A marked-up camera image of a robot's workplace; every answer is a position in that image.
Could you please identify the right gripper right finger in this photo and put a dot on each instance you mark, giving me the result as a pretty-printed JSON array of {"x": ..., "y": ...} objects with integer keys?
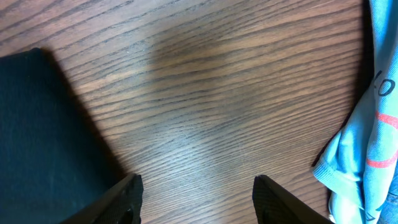
[{"x": 275, "y": 205}]

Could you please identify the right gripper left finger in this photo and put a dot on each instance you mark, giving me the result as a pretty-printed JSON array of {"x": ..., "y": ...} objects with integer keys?
[{"x": 121, "y": 204}]

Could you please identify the black t-shirt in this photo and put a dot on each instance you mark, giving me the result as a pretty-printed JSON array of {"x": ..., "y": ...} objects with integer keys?
[{"x": 53, "y": 160}]

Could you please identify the light blue t-shirt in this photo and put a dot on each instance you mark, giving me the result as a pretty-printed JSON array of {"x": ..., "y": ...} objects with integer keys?
[{"x": 360, "y": 162}]

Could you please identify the blue denim jeans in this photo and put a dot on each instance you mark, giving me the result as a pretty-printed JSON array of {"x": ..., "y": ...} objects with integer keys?
[{"x": 389, "y": 214}]

